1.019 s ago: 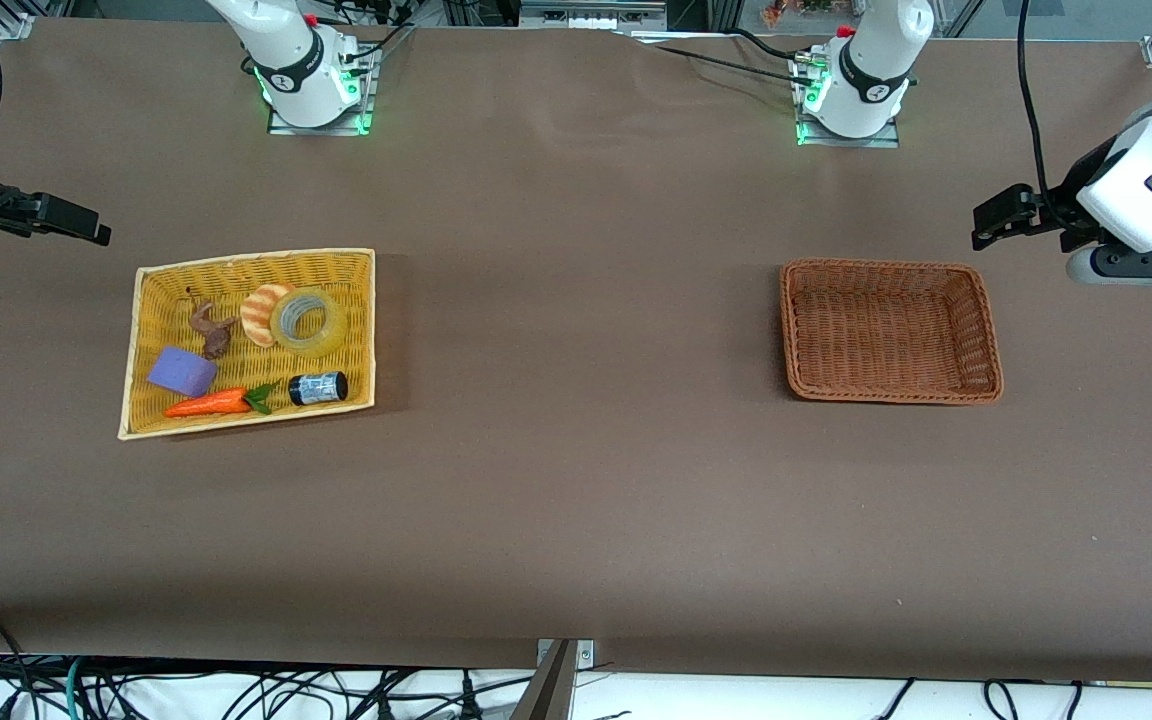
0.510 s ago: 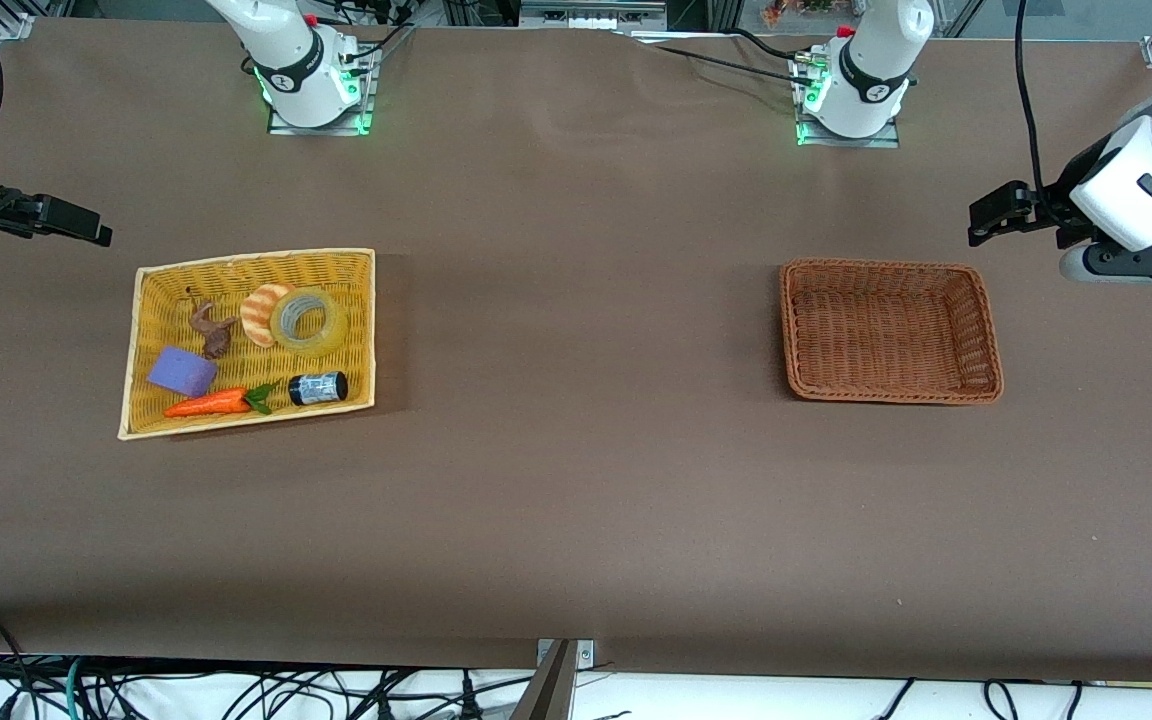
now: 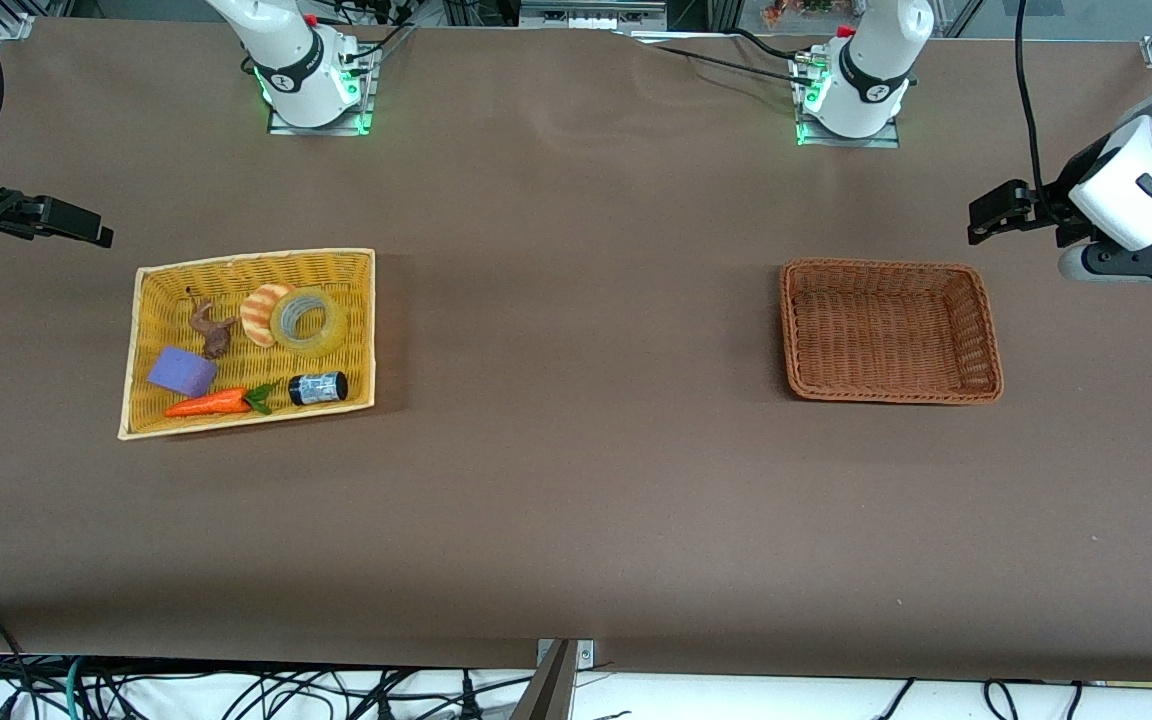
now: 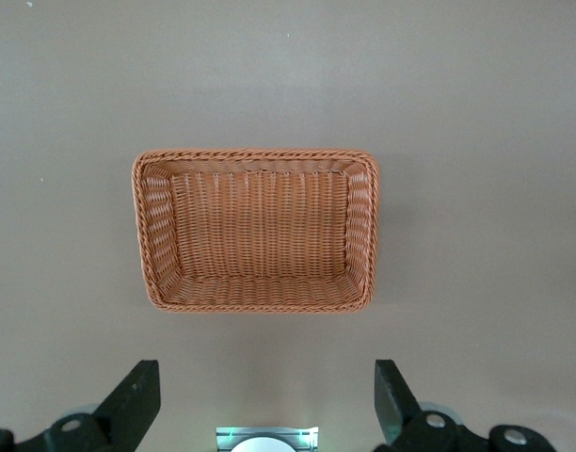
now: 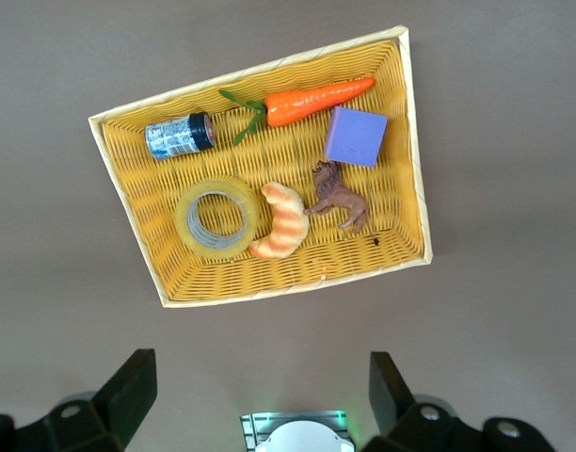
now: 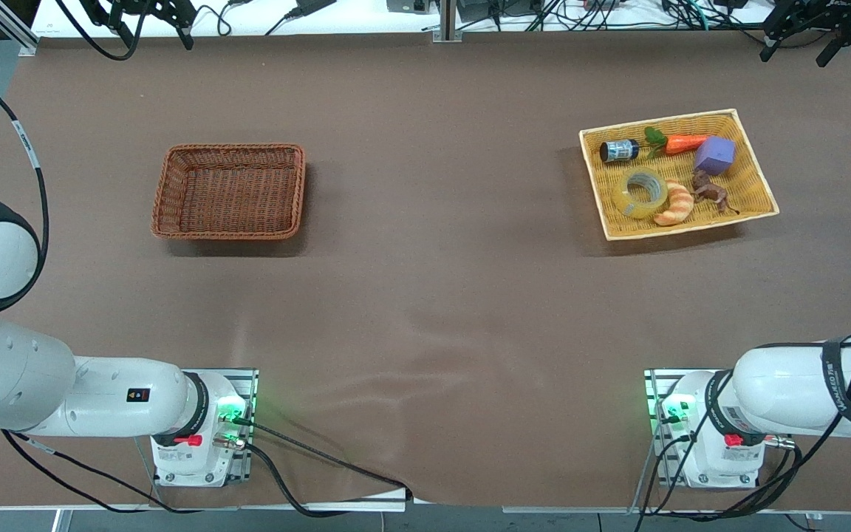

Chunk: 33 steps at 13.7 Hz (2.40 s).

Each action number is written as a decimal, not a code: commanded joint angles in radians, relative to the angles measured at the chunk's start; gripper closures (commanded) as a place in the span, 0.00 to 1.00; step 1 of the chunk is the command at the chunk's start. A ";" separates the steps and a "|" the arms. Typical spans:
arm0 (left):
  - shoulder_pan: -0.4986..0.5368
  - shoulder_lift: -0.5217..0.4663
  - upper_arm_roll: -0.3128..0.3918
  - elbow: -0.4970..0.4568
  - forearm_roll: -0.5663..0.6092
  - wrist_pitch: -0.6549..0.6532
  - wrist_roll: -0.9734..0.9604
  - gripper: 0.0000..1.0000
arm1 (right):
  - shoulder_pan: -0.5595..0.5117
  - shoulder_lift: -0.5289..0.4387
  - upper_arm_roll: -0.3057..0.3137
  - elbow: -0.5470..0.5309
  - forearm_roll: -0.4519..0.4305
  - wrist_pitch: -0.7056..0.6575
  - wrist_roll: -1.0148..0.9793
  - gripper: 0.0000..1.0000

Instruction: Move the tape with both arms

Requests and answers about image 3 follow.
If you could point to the brown wicker basket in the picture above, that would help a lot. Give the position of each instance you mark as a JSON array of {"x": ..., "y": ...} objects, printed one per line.
[{"x": 886, "y": 330}]

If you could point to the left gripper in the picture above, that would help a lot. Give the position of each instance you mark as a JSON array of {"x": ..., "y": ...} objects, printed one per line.
[{"x": 1062, "y": 201}]

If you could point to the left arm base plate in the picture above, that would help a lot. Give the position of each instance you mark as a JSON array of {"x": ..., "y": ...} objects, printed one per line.
[{"x": 876, "y": 142}]

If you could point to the yellow woven basket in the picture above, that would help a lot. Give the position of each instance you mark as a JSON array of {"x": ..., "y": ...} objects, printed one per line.
[{"x": 336, "y": 285}]

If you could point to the orange toy carrot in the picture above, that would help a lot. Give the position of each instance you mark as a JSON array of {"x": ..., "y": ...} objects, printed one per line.
[{"x": 206, "y": 404}]

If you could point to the grey metal box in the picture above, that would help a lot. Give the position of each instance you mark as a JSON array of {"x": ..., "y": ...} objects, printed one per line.
[{"x": 586, "y": 15}]

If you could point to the toy croissant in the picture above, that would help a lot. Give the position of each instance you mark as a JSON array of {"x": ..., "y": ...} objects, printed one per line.
[{"x": 256, "y": 315}]

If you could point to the purple foam block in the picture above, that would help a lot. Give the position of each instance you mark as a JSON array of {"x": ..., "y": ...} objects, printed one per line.
[{"x": 181, "y": 372}]

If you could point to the brown toy lion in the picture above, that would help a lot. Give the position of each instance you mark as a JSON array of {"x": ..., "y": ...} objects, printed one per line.
[{"x": 214, "y": 340}]

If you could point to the grey metal pole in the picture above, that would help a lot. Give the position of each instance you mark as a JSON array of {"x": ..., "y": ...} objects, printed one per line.
[{"x": 548, "y": 690}]

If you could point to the small metal table bracket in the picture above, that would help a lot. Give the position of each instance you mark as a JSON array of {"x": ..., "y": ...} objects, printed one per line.
[{"x": 586, "y": 655}]

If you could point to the small black labelled can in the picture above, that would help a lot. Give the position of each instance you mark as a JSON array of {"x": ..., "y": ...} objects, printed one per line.
[{"x": 316, "y": 388}]

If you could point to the clear yellowish tape roll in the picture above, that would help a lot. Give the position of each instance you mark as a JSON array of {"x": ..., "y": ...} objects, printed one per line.
[{"x": 336, "y": 332}]

